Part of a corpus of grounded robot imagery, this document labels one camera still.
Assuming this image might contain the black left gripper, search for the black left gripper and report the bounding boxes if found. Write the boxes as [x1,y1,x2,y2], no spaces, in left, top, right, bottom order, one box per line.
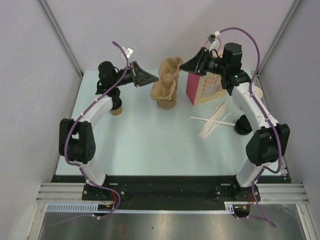
[112,61,158,88]

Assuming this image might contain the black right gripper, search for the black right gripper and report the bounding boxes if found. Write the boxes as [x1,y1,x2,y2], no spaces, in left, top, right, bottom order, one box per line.
[179,47,229,77]

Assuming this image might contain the pink kraft paper bag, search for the pink kraft paper bag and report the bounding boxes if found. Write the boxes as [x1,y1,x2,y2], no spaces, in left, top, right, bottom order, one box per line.
[186,73,227,106]

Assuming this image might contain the single brown pulp cup carrier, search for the single brown pulp cup carrier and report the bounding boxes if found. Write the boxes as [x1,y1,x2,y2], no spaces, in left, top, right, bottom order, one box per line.
[150,56,183,101]

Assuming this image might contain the single brown paper cup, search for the single brown paper cup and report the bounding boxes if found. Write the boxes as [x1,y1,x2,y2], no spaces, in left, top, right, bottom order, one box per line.
[110,106,123,116]

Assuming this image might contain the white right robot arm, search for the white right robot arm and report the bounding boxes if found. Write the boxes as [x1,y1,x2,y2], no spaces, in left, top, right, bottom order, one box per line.
[180,42,290,201]

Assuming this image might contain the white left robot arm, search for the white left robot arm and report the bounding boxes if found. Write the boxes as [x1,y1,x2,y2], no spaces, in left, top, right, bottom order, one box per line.
[58,61,158,200]

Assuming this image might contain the brown pulp cup carrier stack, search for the brown pulp cup carrier stack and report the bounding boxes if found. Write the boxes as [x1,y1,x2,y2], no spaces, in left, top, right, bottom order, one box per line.
[156,86,177,109]

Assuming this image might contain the pile of white wrapped straws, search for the pile of white wrapped straws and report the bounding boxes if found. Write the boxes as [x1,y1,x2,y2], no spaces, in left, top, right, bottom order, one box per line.
[197,101,232,139]

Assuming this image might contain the stack of brown paper cups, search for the stack of brown paper cups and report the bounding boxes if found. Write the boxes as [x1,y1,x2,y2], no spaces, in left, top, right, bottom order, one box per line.
[253,86,264,99]

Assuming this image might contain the stack of black cup lids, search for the stack of black cup lids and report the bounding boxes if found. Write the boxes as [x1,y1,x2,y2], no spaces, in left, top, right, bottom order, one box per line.
[234,115,252,135]

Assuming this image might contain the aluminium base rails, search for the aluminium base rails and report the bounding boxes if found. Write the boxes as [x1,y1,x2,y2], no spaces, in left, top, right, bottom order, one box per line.
[36,183,308,204]

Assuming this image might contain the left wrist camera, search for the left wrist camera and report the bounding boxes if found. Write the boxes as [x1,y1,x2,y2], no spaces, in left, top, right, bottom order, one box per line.
[121,46,134,60]

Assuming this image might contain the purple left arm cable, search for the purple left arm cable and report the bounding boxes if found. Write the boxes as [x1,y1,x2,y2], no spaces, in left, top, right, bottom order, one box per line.
[49,40,134,226]

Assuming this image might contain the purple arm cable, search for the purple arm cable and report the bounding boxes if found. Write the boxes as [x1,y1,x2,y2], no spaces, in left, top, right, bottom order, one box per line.
[206,26,283,228]
[49,40,134,226]

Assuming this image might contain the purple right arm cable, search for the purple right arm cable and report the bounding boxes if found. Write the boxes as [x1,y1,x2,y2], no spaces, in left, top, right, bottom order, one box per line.
[206,26,283,228]

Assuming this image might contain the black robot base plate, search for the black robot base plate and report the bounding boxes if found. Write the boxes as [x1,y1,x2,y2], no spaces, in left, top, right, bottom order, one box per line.
[51,175,292,211]

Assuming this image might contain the left aluminium frame post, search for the left aluminium frame post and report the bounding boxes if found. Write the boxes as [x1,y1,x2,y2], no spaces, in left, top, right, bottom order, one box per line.
[36,0,84,79]

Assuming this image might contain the aluminium frame post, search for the aluminium frame post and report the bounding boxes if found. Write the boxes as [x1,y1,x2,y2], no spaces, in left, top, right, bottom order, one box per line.
[257,0,303,76]
[36,0,84,79]

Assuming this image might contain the right aluminium frame post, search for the right aluminium frame post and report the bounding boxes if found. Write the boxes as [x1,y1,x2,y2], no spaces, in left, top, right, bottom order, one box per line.
[257,0,303,76]

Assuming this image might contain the white slotted cable duct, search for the white slotted cable duct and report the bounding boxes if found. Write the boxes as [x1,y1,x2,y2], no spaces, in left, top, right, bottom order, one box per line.
[46,203,235,214]

